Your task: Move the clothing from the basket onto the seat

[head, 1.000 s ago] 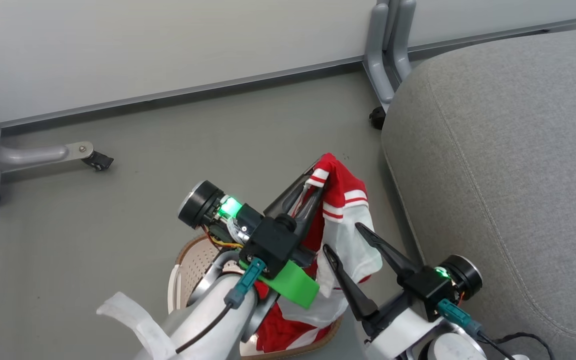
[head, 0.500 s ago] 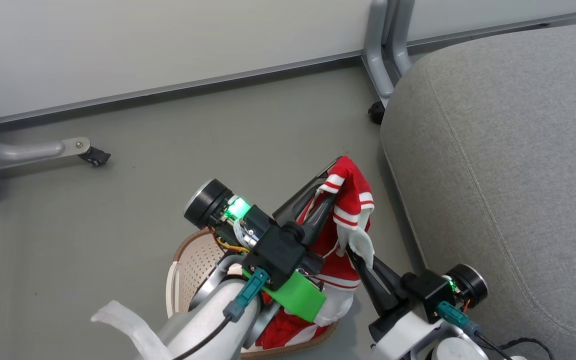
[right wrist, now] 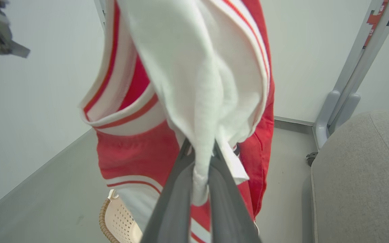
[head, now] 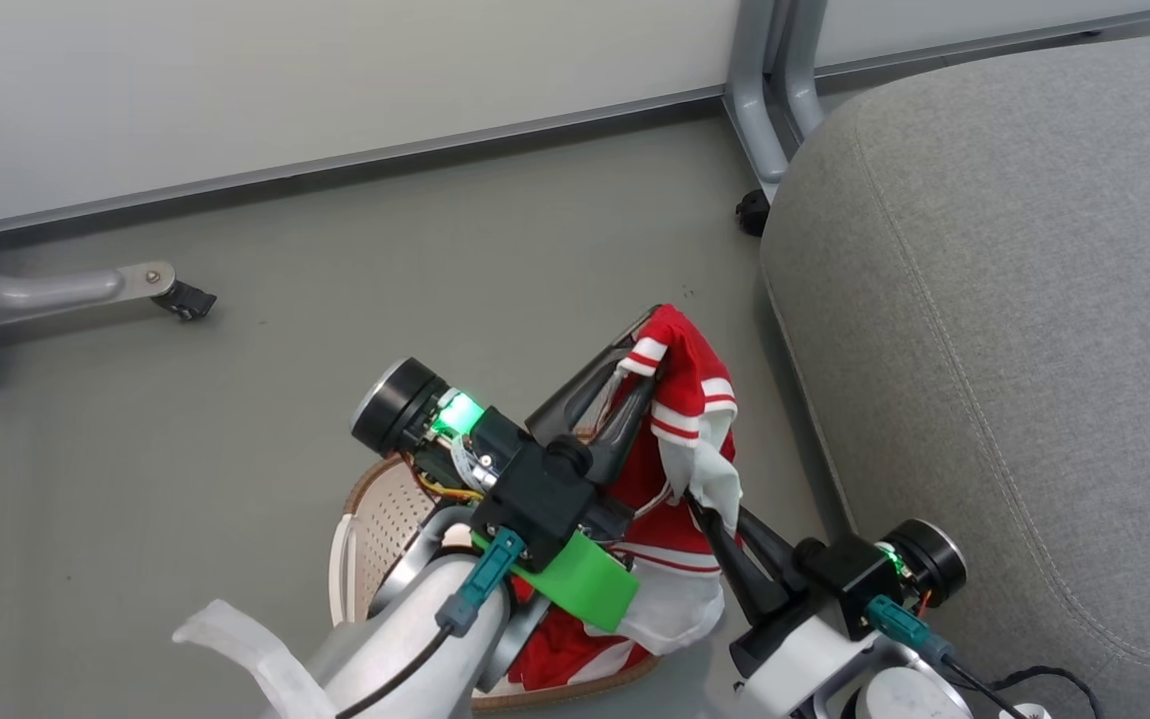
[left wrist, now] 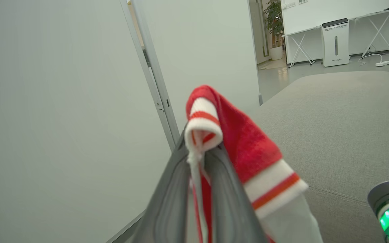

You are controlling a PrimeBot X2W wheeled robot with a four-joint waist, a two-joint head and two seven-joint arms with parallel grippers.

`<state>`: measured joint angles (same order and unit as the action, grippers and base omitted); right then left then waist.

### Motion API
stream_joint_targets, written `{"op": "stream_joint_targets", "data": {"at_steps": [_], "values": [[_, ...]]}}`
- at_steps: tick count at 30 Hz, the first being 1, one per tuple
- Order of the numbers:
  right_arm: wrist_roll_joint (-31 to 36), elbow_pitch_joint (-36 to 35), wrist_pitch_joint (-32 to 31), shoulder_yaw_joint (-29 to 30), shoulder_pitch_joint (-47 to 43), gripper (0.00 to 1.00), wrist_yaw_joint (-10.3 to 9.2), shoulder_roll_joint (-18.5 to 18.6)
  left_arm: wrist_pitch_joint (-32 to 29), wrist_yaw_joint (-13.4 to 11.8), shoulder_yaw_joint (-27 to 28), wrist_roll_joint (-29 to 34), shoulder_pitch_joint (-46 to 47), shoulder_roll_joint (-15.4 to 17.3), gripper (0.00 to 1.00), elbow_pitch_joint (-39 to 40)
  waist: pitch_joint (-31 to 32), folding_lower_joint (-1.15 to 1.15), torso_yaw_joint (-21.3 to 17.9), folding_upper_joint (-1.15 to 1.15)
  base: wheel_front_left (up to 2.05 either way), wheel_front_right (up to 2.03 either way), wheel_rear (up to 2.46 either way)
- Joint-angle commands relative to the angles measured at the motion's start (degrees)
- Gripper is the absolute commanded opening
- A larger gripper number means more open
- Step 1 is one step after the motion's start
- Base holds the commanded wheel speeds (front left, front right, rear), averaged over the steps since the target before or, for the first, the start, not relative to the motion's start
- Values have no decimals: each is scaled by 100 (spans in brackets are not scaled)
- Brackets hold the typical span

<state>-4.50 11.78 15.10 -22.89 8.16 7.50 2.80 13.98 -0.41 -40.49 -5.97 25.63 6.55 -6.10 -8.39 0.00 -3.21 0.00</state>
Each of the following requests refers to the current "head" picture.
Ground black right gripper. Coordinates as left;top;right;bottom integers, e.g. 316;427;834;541
687;497;967;680

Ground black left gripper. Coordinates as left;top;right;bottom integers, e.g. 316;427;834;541
349;306;664;572

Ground red white striped garment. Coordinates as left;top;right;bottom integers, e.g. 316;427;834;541
507;304;746;692

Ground cream perforated laundry basket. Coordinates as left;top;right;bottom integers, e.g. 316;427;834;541
328;429;663;712

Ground black caster wheel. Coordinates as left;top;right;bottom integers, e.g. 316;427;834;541
735;189;772;239
151;281;218;323

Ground white fabric strip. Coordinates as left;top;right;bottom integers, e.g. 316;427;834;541
173;598;336;719

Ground teal cable connector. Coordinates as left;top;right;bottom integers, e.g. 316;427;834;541
866;595;937;657
435;529;527;638

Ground bright green plastic bracket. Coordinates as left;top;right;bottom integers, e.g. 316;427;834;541
472;529;641;633

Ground thin black cable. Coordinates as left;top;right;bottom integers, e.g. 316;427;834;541
934;654;1105;719
335;624;456;719

